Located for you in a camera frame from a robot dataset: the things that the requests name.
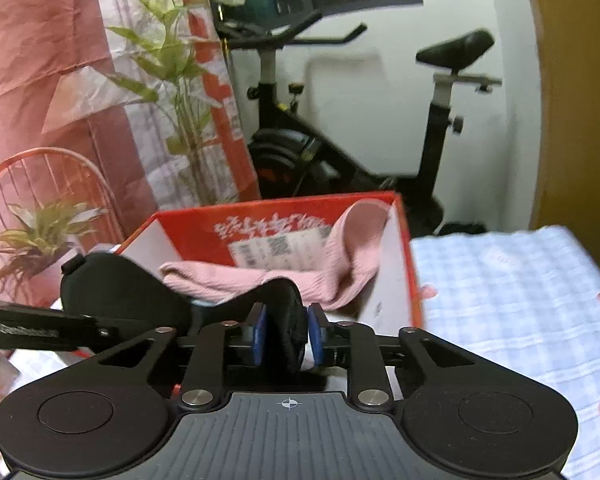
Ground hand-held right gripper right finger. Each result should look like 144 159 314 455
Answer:
307 302 477 407

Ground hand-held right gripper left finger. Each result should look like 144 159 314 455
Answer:
96 302 269 408

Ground black glove with white tips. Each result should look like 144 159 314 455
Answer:
192 279 312 377

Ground pink knitted cloth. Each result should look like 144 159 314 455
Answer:
159 199 397 312

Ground red strawberry print cardboard box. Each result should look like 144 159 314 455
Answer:
115 191 426 341

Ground small potted plant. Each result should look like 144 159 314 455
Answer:
0 200 109 297

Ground black exercise bike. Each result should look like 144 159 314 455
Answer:
212 10 504 240

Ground plaid strawberry print bedsheet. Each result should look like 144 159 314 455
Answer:
409 225 600 480

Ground tall artificial leafy plant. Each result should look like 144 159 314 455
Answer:
105 0 232 207

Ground pink printed backdrop cloth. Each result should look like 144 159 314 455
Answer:
0 0 263 306

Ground wooden door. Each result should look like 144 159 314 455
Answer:
522 0 600 261

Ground red wire chair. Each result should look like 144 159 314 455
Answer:
0 147 127 291

